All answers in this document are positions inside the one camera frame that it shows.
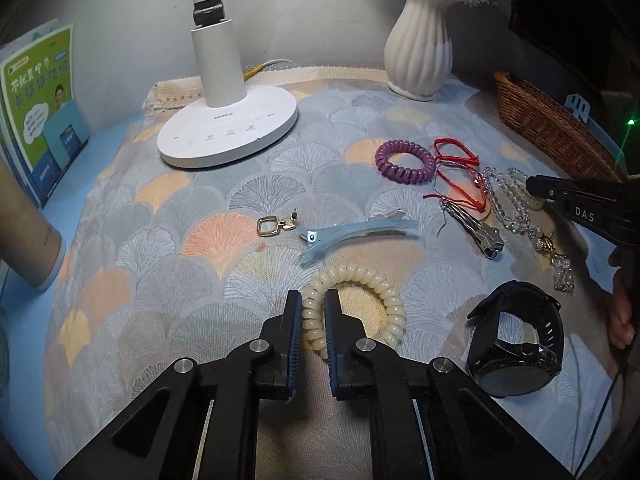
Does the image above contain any cream spiral hair tie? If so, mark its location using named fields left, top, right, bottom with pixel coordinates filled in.
left=300, top=263, right=407, bottom=360

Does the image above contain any clear crystal bead necklace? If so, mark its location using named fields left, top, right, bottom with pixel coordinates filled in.
left=472, top=164, right=576, bottom=295

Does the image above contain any light blue hair clip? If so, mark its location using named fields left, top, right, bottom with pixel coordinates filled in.
left=298, top=216, right=420, bottom=266

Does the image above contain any person's right hand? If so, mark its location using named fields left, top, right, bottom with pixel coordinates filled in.
left=608, top=249, right=634, bottom=350

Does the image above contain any brown wicker basket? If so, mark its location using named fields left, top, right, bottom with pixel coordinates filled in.
left=494, top=70, right=627, bottom=182

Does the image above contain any silver hair clip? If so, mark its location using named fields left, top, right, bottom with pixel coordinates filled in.
left=437, top=197, right=504, bottom=260

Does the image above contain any gold square earring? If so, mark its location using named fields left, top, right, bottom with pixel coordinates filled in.
left=256, top=211, right=297, bottom=237

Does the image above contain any black wrist watch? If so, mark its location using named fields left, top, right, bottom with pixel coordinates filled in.
left=466, top=281, right=564, bottom=399

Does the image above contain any patterned fan-motif table cloth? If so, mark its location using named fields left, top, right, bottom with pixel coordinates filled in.
left=43, top=75, right=618, bottom=478

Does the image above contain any white ribbed ceramic vase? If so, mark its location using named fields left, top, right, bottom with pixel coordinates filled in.
left=384, top=0, right=459, bottom=102

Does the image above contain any white desk lamp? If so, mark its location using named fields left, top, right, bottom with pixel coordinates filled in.
left=156, top=0, right=298, bottom=170

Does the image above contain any beige cylindrical tube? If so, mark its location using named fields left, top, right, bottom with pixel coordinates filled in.
left=0, top=162, right=66, bottom=292

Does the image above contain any green cover book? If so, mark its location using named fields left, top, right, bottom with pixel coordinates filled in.
left=1, top=18, right=89, bottom=208

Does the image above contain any white metal bracket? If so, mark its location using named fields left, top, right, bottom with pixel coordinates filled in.
left=564, top=93, right=590, bottom=124

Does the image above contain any red string bracelet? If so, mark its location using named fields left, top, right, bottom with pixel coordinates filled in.
left=422, top=136, right=490, bottom=214

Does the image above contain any purple spiral hair tie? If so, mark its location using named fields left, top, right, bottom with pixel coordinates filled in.
left=374, top=140, right=437, bottom=184

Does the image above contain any beige woven strap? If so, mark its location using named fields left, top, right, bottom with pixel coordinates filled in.
left=142, top=65, right=392, bottom=114

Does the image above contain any yellow white lamp cable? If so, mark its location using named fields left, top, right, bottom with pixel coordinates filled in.
left=243, top=58, right=294, bottom=82

